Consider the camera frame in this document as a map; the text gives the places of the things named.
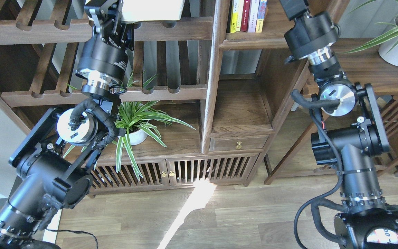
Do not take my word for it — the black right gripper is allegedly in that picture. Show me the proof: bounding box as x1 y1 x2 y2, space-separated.
280 0 338 64

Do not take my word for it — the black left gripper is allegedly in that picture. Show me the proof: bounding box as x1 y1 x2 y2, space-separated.
75 0 134 82

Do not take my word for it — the red cover book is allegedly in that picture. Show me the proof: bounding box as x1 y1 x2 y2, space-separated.
255 0 267 33

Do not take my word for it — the pale pink book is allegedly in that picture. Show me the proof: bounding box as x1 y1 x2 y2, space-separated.
248 0 260 33

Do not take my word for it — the white book red label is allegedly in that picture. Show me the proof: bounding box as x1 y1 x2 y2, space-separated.
121 0 185 23

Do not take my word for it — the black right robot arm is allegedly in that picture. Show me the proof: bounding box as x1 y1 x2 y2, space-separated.
281 0 398 249

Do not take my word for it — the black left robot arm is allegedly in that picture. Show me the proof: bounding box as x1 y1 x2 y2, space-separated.
0 0 134 249

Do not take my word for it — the dark red book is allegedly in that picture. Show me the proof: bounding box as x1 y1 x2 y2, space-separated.
240 0 251 32

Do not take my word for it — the spider plant white pot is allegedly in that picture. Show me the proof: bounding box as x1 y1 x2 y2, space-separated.
63 71 195 180

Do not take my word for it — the cream yellow book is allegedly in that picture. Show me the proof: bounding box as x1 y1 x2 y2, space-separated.
235 0 244 32

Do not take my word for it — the wooden side table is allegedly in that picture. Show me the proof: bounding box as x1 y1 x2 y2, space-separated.
264 38 398 185

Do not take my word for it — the dark wooden bookshelf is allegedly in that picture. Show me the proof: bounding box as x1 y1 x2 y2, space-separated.
0 0 348 199

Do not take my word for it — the white table leg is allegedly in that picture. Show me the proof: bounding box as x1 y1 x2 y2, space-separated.
42 209 62 244

